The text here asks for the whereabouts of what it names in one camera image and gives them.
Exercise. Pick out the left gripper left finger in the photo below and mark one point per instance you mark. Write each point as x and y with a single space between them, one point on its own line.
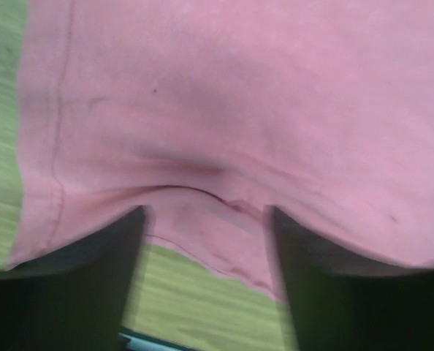
75 297

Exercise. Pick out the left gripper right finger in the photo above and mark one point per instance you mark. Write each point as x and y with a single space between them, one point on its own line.
341 300

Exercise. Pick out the pink red t shirt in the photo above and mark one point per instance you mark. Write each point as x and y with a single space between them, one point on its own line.
210 112

